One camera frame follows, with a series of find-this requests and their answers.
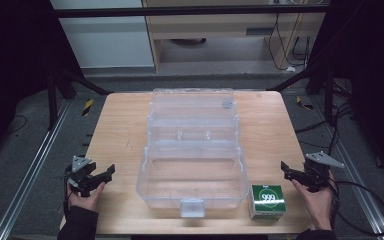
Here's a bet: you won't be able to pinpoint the black metal stand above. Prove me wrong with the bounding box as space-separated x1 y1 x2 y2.
45 65 114 132
266 58 337 128

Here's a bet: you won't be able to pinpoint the white cabinet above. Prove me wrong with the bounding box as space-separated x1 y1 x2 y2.
49 0 155 70

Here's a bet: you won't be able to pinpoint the person's left hand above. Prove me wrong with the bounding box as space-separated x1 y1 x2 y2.
66 179 107 213

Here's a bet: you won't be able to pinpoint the black horizontal frame bar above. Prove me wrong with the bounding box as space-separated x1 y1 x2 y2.
53 4 330 19

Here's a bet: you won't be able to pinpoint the dark curtain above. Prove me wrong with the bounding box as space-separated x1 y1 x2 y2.
308 0 384 186
0 0 85 168

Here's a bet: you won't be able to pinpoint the black hanging cables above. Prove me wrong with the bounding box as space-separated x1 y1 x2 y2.
267 12 312 71

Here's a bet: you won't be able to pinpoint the black floor cables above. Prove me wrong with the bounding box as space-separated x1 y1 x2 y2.
294 78 354 158

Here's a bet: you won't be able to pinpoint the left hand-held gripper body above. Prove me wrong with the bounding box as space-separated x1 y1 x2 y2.
64 154 98 198

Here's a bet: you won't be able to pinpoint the person's right hand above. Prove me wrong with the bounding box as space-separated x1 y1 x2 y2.
291 170 335 231

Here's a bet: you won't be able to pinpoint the thin black floor cable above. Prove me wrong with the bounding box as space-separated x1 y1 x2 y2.
4 114 29 135

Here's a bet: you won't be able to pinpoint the light wooden desk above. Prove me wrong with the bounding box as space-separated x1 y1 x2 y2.
142 0 328 73

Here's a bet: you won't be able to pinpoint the clear plastic storage box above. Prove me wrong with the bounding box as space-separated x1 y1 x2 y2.
135 87 250 219

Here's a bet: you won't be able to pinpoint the aluminium floor rail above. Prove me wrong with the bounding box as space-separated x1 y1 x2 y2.
309 95 384 240
0 99 72 240

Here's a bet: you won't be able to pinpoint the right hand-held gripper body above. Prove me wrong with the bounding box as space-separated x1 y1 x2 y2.
301 150 346 194

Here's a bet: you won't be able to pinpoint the yellow and black tape strip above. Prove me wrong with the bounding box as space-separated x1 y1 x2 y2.
81 97 95 117
295 95 315 111

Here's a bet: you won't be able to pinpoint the green and white medicine box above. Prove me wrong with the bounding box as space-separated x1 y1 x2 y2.
248 184 287 220

